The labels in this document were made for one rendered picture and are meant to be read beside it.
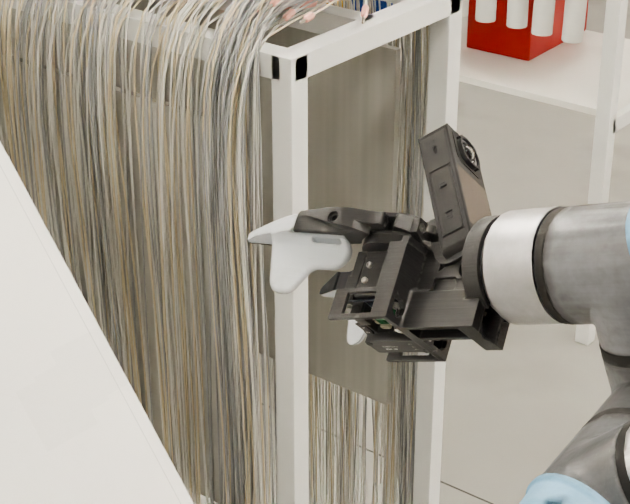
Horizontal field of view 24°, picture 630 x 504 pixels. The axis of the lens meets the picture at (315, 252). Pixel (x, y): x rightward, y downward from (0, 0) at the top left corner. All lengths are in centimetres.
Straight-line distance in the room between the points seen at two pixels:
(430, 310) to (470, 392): 277
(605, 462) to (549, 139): 450
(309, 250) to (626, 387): 26
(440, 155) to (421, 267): 8
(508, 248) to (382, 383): 129
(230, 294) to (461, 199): 81
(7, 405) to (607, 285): 62
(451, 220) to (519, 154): 415
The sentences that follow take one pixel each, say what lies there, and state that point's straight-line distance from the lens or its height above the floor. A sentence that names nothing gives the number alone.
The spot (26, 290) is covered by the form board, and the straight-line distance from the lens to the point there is 136.
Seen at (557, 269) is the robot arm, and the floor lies 157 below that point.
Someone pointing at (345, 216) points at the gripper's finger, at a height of 154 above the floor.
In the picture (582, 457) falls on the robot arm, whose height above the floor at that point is 152.
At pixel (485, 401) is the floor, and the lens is 369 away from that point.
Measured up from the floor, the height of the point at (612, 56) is 81.
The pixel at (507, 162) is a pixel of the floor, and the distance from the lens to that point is 506.
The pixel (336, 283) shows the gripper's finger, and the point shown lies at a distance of 111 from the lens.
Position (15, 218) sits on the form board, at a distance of 138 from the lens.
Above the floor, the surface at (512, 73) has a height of 66.
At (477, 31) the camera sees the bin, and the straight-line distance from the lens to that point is 409.
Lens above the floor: 197
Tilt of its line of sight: 27 degrees down
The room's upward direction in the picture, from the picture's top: straight up
